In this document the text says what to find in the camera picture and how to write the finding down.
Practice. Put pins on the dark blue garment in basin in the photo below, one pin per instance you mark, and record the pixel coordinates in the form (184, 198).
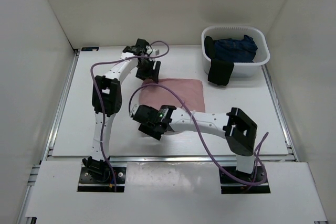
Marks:
(239, 51)

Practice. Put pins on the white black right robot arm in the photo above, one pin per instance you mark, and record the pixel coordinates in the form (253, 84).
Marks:
(236, 127)

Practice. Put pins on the white plastic basin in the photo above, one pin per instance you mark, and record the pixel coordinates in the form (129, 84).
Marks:
(241, 70)

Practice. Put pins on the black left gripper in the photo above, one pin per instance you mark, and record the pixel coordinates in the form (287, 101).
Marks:
(151, 74)

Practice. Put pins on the black garment over basin edge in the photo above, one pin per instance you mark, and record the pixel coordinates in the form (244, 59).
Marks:
(221, 67)

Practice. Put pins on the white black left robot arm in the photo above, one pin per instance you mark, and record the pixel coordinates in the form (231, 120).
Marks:
(107, 101)

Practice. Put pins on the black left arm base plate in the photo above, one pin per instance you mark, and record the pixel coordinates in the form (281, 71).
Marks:
(92, 183)

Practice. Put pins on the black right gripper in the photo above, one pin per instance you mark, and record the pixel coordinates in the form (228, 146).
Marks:
(147, 129)

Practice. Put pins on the pink trousers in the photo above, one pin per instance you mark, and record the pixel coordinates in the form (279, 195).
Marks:
(190, 91)

